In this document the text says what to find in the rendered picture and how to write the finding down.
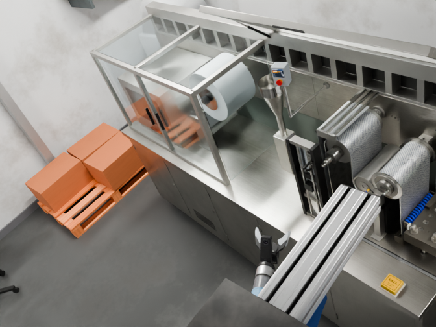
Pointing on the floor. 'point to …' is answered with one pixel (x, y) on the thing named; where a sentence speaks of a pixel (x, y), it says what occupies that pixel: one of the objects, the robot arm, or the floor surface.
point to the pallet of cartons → (87, 178)
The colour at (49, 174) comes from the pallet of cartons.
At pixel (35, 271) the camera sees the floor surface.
